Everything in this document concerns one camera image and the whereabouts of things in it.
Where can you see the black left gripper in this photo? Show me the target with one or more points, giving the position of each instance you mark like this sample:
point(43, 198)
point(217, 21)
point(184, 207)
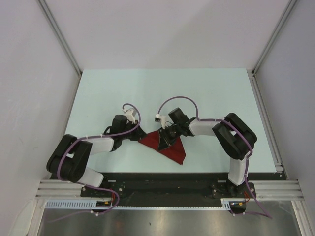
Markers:
point(139, 133)

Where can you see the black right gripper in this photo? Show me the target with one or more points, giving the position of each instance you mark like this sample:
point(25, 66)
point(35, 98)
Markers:
point(165, 138)

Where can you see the red cloth napkin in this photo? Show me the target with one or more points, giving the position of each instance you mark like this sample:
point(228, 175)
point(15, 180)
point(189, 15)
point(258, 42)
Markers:
point(175, 152)

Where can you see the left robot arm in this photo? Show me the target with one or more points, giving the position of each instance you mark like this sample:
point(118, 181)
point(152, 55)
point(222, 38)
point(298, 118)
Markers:
point(70, 158)

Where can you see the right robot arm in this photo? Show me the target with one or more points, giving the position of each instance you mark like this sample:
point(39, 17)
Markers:
point(235, 137)

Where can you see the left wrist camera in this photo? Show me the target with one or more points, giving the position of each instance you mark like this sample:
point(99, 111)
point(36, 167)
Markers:
point(130, 114)

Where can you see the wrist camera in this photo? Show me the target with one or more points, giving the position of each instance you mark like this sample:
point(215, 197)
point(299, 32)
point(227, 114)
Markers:
point(130, 114)
point(162, 120)

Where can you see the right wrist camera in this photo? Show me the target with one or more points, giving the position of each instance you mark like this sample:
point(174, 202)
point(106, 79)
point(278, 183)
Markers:
point(162, 120)

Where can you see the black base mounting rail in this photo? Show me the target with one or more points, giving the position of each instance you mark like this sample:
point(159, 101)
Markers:
point(164, 190)

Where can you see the front aluminium frame rail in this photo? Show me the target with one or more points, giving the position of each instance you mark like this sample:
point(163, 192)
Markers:
point(56, 189)

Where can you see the right aluminium table rail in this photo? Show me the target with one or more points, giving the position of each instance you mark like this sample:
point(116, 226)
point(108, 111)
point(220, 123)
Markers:
point(292, 191)

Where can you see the left aluminium frame post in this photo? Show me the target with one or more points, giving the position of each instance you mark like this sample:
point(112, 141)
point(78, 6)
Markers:
point(48, 14)

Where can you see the aluminium frame post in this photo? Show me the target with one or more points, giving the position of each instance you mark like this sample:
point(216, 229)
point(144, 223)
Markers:
point(48, 14)
point(275, 34)

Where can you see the right aluminium frame post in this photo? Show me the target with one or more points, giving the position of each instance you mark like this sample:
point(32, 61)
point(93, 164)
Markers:
point(275, 34)

